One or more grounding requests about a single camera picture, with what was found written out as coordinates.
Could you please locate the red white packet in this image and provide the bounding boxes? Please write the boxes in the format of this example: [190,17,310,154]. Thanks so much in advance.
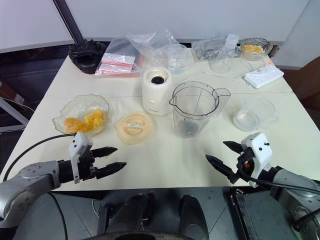
[95,63,134,76]
[100,52,136,67]

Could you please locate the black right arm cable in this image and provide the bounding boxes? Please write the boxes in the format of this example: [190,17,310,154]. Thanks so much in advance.
[245,169,320,195]

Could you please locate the clear glass beaker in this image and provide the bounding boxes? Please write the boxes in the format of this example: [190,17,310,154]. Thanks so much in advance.
[165,43,193,76]

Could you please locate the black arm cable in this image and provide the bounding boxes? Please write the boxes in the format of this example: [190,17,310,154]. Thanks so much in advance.
[1,133,77,182]
[245,169,320,195]

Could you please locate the dark slanted pole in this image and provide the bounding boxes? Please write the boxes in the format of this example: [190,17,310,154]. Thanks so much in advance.
[57,0,85,44]

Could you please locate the orange snacks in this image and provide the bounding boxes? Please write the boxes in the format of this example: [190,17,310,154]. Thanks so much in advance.
[241,44,264,55]

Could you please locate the dark rounded shape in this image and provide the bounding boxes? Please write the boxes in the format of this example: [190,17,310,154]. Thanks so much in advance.
[178,194,210,240]
[111,192,154,234]

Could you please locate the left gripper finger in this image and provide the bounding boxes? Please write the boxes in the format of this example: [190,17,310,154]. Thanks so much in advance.
[95,161,128,180]
[91,146,118,159]

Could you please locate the scalloped clear glass bowl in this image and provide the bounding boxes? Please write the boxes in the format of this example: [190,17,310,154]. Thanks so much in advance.
[51,93,112,137]

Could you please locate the dark brown cabinet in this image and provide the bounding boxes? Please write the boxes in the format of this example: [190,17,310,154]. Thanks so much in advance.
[271,44,320,111]

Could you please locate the clear blender jug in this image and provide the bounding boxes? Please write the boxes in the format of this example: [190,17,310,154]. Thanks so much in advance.
[168,80,232,139]

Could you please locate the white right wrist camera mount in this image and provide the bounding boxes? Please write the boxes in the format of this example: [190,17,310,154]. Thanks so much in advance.
[240,132,274,189]

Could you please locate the white blender base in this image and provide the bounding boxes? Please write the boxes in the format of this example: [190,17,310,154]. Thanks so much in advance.
[141,67,175,117]

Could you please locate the orange fruit chunk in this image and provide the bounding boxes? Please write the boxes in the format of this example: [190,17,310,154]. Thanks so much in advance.
[91,109,108,126]
[84,115,98,131]

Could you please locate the white power strip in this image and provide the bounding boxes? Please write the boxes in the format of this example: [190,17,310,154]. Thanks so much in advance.
[243,67,286,89]

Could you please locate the plastic bag with red packets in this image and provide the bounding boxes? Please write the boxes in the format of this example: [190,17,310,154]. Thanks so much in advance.
[94,37,146,78]

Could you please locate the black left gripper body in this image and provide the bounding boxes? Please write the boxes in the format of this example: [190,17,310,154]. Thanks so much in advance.
[77,147,99,182]

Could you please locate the plastic bag with dark contents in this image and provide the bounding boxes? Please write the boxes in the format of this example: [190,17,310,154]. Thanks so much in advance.
[192,34,241,61]

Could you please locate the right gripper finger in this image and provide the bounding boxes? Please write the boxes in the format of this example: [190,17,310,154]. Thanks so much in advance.
[222,140,245,154]
[205,154,239,185]

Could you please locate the white metal frame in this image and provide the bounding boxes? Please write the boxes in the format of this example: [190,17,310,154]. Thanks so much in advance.
[0,96,31,133]

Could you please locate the white power cable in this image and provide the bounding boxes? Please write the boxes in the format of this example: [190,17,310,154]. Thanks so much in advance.
[203,53,270,81]

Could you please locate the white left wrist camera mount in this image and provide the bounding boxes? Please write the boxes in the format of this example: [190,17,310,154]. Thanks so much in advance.
[68,131,94,185]

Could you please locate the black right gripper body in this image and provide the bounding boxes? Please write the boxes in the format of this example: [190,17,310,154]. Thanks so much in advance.
[235,147,256,180]

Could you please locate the clear measuring cup with water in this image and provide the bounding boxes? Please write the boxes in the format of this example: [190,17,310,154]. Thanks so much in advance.
[232,95,279,132]

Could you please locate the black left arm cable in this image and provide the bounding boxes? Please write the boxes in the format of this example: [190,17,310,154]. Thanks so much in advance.
[1,133,77,182]

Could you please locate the crumpled clear plastic bag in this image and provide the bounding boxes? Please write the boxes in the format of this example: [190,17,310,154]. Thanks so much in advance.
[125,28,181,69]

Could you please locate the clear funnel cup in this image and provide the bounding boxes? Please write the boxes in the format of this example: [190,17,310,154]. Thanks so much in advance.
[208,33,241,75]

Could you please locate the cream blender lid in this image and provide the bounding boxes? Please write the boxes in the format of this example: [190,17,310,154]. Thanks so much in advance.
[114,111,155,146]

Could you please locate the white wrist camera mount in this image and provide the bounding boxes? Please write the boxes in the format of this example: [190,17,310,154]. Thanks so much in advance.
[68,131,94,185]
[240,132,274,189]

